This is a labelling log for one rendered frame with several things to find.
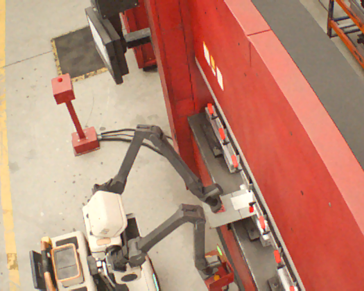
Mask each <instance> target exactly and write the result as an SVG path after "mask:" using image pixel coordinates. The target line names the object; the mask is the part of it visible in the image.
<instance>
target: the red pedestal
mask: <svg viewBox="0 0 364 291"><path fill-rule="evenodd" d="M51 84H52V91H53V96H54V98H55V101H56V103H57V105H59V104H61V103H66V107H67V109H68V110H69V113H70V115H71V120H72V121H73V124H74V125H75V127H76V130H77V132H73V133H71V138H72V140H71V143H72V147H73V153H74V156H75V157H76V156H78V155H82V154H84V155H85V154H87V153H89V152H93V151H95V150H100V149H101V148H100V145H99V142H98V138H97V136H96V130H95V127H94V126H92V127H88V128H86V129H84V130H83V129H82V126H81V124H80V121H79V120H78V116H77V113H76V111H75V109H74V108H73V103H72V100H74V99H76V98H75V92H74V88H73V84H72V81H71V77H70V75H69V74H68V73H67V74H65V75H62V76H58V77H56V78H52V79H51Z"/></svg>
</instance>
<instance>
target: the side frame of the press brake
mask: <svg viewBox="0 0 364 291"><path fill-rule="evenodd" d="M144 5H145V7H146V13H147V17H148V22H149V24H148V25H149V29H150V34H151V37H152V41H153V46H154V50H155V59H156V62H157V68H158V72H159V77H160V81H161V85H162V91H163V95H164V100H165V104H166V110H167V116H168V123H169V127H170V131H171V136H172V140H173V146H174V150H175V151H176V152H177V153H178V154H179V156H180V157H181V159H182V160H183V161H184V162H185V163H186V165H187V166H188V167H189V168H190V169H191V171H192V172H193V173H194V174H195V175H196V177H197V178H199V179H200V176H199V174H198V171H197V168H196V162H195V158H194V153H193V145H192V140H191V132H190V128H191V127H190V125H189V122H188V119H187V117H189V116H193V115H196V114H199V113H202V112H205V108H206V107H208V106H207V104H211V106H214V107H215V100H214V98H213V96H212V94H211V92H210V90H209V88H208V86H207V84H206V82H205V80H204V78H203V76H202V74H201V72H200V70H199V68H198V66H197V64H196V59H195V53H194V47H193V38H192V32H191V22H190V16H189V7H188V2H187V0H144ZM200 181H201V179H200Z"/></svg>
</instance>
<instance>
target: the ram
mask: <svg viewBox="0 0 364 291"><path fill-rule="evenodd" d="M187 2H188V7H189V16H190V22H191V32H192V38H193V47H194V53H195V57H196V59H197V61H198V63H199V65H200V68H201V69H202V71H203V73H204V75H205V77H206V79H207V81H208V83H209V86H210V87H211V89H212V91H213V93H214V95H215V97H216V99H217V101H218V104H219V105H220V107H219V106H218V104H217V102H216V100H215V98H214V96H213V94H212V92H211V89H210V88H209V86H208V84H207V82H206V80H205V77H204V76H203V74H202V71H201V70H200V68H199V66H198V64H197V62H196V64H197V66H198V68H199V70H200V72H201V74H202V76H203V78H204V80H205V82H206V84H207V86H208V88H209V90H210V92H211V94H212V96H213V98H214V100H215V103H216V105H217V107H218V108H219V110H220V109H221V110H222V112H223V114H224V116H225V118H226V120H227V123H228V125H229V127H230V129H231V131H232V132H233V134H234V136H235V138H236V141H237V143H238V145H239V147H240V149H241V151H242V153H243V156H244V157H245V160H246V162H247V164H248V166H249V168H250V170H251V172H252V174H253V176H254V180H255V182H256V183H257V186H258V187H259V190H260V191H261V193H262V197H263V199H264V201H265V203H266V204H267V206H268V210H269V212H270V214H271V216H272V218H273V220H274V223H275V224H276V226H277V228H278V232H279V234H280V236H281V237H282V240H283V242H284V244H285V246H286V249H287V251H288V253H289V254H290V255H289V256H290V258H291V259H292V261H293V264H294V266H295V269H296V271H297V273H298V276H299V277H300V279H301V280H300V281H301V282H302V284H303V287H304V289H305V291H364V276H363V273H362V271H361V269H360V267H359V265H358V263H357V262H356V260H355V258H354V255H353V253H352V251H351V249H350V248H349V245H348V244H347V241H346V240H345V237H344V236H343V233H342V232H341V230H340V228H339V226H338V224H337V222H336V220H335V218H334V217H333V214H332V212H331V211H330V208H329V207H328V205H327V202H326V201H325V200H324V197H323V195H322V194H321V192H320V189H319V188H318V186H317V185H316V182H315V180H314V178H313V177H312V176H311V173H310V171H309V169H308V168H307V166H306V164H305V162H304V160H303V158H302V157H301V154H300V152H299V151H298V149H297V148H296V146H295V144H294V141H293V140H292V138H291V136H290V135H289V133H288V132H287V130H286V127H285V125H284V123H283V122H282V120H281V119H280V117H279V115H278V114H277V112H276V111H275V107H274V106H273V104H272V103H271V102H270V99H269V98H268V96H267V94H266V93H265V91H264V89H263V87H262V86H261V85H260V83H259V81H258V80H257V77H256V75H255V73H254V71H253V70H252V69H251V68H250V66H249V64H248V62H247V61H246V59H245V57H244V56H243V54H242V52H241V50H240V49H239V48H238V46H237V44H236V42H235V41H234V39H233V38H232V36H231V35H230V33H229V31H228V29H227V27H226V25H225V24H224V23H223V21H222V19H221V18H220V17H219V15H218V13H217V12H216V10H215V9H214V7H213V6H212V4H211V2H210V0H187ZM204 42H205V44H206V46H207V50H208V53H209V60H210V64H209V62H208V60H207V59H206V57H205V48H204ZM211 56H212V58H213V60H214V68H213V66H212V64H211ZM216 66H217V67H218V70H219V71H220V74H221V75H222V78H223V90H222V89H221V87H220V85H219V83H218V78H217V70H216ZM211 67H212V68H213V70H214V72H215V75H214V73H213V71H212V68H211ZM221 110H220V112H221ZM221 116H222V118H223V115H222V114H221ZM223 120H224V122H225V119H224V118H223ZM225 124H226V122H225ZM226 126H227V124H226ZM227 129H228V130H229V128H228V126H227ZM229 133H230V134H231V136H232V133H231V132H230V130H229ZM232 138H233V140H234V137H233V136H232ZM234 142H235V140H234ZM235 144H236V142H235ZM236 147H237V149H238V151H239V153H240V155H241V157H242V154H241V152H240V150H239V148H238V146H237V144H236ZM242 160H243V158H242ZM243 163H244V164H245V162H244V160H243ZM245 167H246V168H247V170H248V167H247V166H246V164H245ZM248 172H249V174H250V171H249V170H248ZM250 177H251V178H252V176H251V174H250ZM254 180H253V178H252V181H253V184H254V186H255V188H256V190H257V193H258V194H259V196H260V198H261V195H260V193H259V191H258V189H257V187H256V185H255V183H254ZM261 201H262V204H263V205H264V207H265V209H266V211H267V214H268V210H267V208H266V206H265V204H264V203H263V200H262V199H261ZM268 216H269V218H270V221H271V222H272V219H271V217H270V215H269V214H268ZM272 225H273V227H274V229H275V231H276V233H277V230H276V228H275V226H274V224H273V222H272ZM277 237H278V238H279V240H280V242H281V239H280V237H279V235H278V233H277ZM281 245H282V247H283V249H284V252H285V254H286V255H287V253H286V250H285V248H284V246H283V244H282V243H281ZM287 257H288V255H287ZM288 261H289V263H290V264H292V263H291V261H290V260H289V258H288ZM291 267H292V269H293V266H292V265H291ZM293 271H294V269H293ZM293 273H294V274H295V276H296V277H297V275H296V273H295V271H294V272H293ZM296 279H297V281H298V282H299V286H300V287H301V288H302V286H301V285H300V281H299V279H298V278H296ZM301 290H302V291H303V289H301Z"/></svg>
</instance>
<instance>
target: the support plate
mask: <svg viewBox="0 0 364 291"><path fill-rule="evenodd" d="M245 194H247V192H246V190H245V189H242V190H239V191H237V192H234V193H232V194H228V195H224V196H221V197H220V199H221V201H222V204H223V206H224V207H225V210H226V211H225V212H220V213H216V214H214V213H213V212H212V211H211V208H210V206H209V205H208V204H205V203H202V205H203V207H204V210H205V213H206V215H207V218H208V220H209V223H210V225H211V229H215V228H217V227H221V226H223V225H226V224H229V223H232V222H236V221H238V220H242V219H243V218H247V217H250V216H252V215H256V212H255V210H254V212H253V213H250V212H249V207H245V208H243V209H239V210H240V211H238V210H235V211H234V210H233V205H232V202H231V200H230V198H233V197H237V196H240V195H245ZM232 195H233V197H232ZM222 204H221V205H222ZM239 212H240V213H239ZM240 214H241V215H240ZM241 216H242V218H241Z"/></svg>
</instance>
